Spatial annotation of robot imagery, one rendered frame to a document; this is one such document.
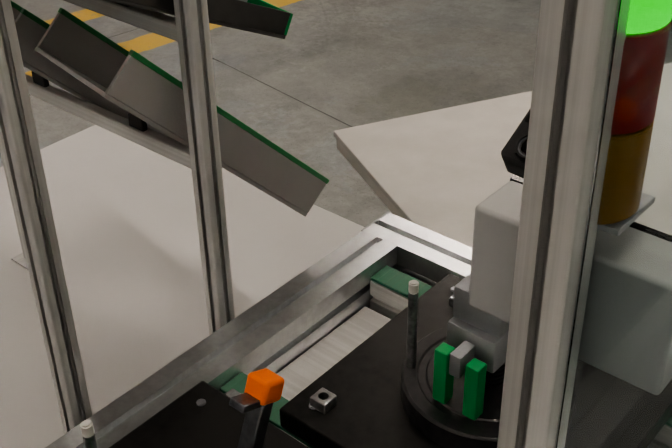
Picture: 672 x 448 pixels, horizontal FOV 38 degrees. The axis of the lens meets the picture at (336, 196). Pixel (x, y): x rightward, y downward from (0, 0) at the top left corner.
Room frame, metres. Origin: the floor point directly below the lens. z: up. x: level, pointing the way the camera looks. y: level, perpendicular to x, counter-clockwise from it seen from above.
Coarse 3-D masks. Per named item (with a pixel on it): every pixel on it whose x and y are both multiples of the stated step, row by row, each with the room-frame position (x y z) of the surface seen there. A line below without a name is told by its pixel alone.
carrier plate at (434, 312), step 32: (448, 288) 0.74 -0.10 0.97; (448, 320) 0.69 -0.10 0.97; (352, 352) 0.65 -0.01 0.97; (384, 352) 0.65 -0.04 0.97; (320, 384) 0.61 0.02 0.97; (352, 384) 0.61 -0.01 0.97; (384, 384) 0.61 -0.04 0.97; (288, 416) 0.58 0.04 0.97; (320, 416) 0.57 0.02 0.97; (352, 416) 0.57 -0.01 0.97; (384, 416) 0.57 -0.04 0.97
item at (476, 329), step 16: (464, 288) 0.59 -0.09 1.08; (464, 304) 0.58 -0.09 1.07; (464, 320) 0.58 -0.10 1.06; (480, 320) 0.57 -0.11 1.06; (496, 320) 0.56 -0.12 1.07; (448, 336) 0.58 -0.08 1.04; (464, 336) 0.57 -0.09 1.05; (480, 336) 0.57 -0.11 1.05; (496, 336) 0.56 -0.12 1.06; (464, 352) 0.56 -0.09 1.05; (480, 352) 0.56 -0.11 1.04; (496, 352) 0.56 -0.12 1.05; (464, 368) 0.56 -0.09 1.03; (496, 368) 0.56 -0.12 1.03
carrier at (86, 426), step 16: (208, 384) 0.61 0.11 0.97; (176, 400) 0.59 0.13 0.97; (192, 400) 0.59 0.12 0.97; (208, 400) 0.59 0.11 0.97; (224, 400) 0.59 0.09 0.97; (160, 416) 0.58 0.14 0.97; (176, 416) 0.58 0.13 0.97; (192, 416) 0.57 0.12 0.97; (208, 416) 0.57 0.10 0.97; (224, 416) 0.57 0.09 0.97; (240, 416) 0.57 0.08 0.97; (144, 432) 0.56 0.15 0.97; (160, 432) 0.56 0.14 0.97; (176, 432) 0.56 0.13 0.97; (192, 432) 0.56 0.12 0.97; (208, 432) 0.56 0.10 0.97; (224, 432) 0.56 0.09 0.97; (240, 432) 0.56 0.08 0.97; (272, 432) 0.56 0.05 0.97
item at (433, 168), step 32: (512, 96) 1.37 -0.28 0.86; (352, 128) 1.28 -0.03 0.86; (384, 128) 1.27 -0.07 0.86; (416, 128) 1.27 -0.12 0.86; (448, 128) 1.27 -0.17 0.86; (480, 128) 1.27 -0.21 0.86; (512, 128) 1.27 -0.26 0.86; (352, 160) 1.21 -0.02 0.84; (384, 160) 1.18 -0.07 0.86; (416, 160) 1.18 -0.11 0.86; (448, 160) 1.18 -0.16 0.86; (480, 160) 1.17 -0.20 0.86; (384, 192) 1.10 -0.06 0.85; (416, 192) 1.09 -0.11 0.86; (448, 192) 1.09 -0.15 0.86; (480, 192) 1.09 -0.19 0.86; (448, 224) 1.02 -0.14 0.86
